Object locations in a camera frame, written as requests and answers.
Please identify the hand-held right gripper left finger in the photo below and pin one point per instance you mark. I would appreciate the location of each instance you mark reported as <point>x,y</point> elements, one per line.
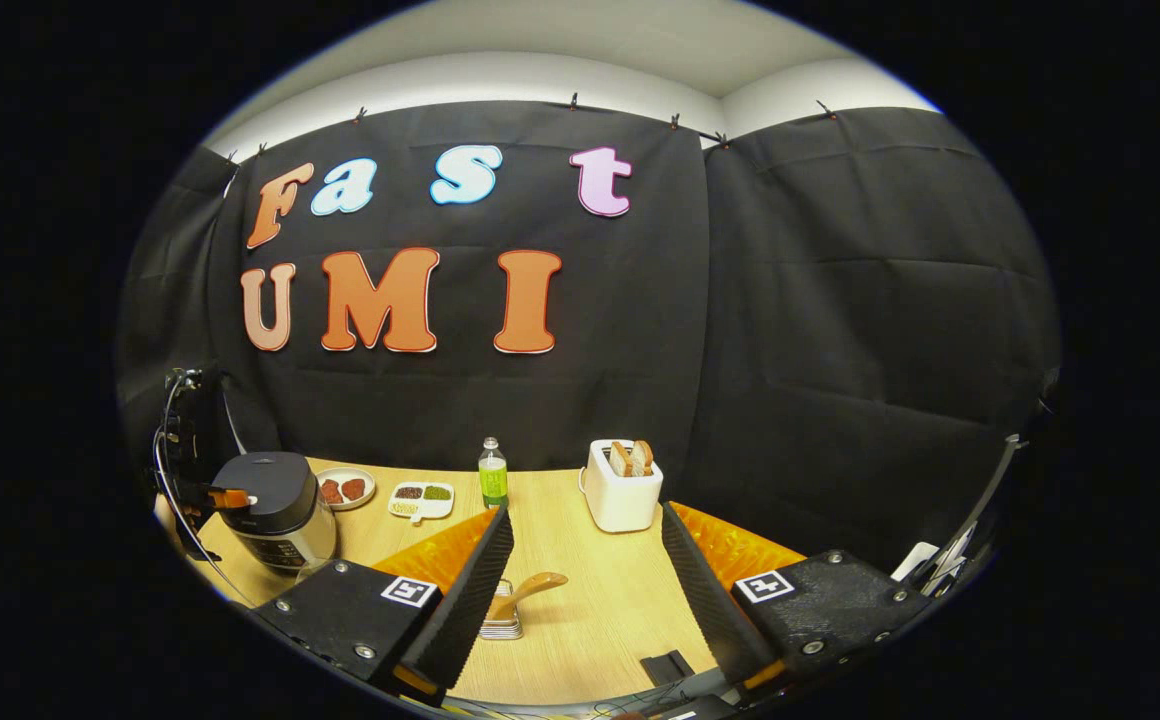
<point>465,600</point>

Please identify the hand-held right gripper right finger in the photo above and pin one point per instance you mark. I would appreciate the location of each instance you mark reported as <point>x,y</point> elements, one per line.
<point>710,600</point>

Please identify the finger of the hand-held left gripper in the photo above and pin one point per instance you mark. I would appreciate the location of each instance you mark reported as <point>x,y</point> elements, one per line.
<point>228,497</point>

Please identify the black and silver rice cooker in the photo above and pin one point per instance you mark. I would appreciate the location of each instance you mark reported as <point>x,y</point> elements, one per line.
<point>275,495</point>

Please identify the wooden spoon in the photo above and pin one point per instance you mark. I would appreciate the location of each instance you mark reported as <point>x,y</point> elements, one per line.
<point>530,585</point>

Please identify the red meat slice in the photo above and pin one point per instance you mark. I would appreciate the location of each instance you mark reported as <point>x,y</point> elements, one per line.
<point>354,489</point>
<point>331,492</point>

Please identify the white divided dish of beans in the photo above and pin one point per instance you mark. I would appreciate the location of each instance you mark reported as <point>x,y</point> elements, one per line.
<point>422,497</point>

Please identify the green drink bottle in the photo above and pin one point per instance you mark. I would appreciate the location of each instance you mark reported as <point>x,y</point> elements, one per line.
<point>493,485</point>

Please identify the white toaster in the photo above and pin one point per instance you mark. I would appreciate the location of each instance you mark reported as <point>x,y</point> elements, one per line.
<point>622,505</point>

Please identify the round white plate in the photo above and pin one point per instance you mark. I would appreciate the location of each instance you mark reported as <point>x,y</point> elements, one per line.
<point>365,480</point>

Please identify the toasted bread slice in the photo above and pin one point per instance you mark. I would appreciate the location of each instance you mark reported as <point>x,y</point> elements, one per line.
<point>620,458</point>
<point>642,456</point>

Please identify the black backdrop cloth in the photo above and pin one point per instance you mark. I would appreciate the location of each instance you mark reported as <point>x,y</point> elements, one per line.
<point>820,330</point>

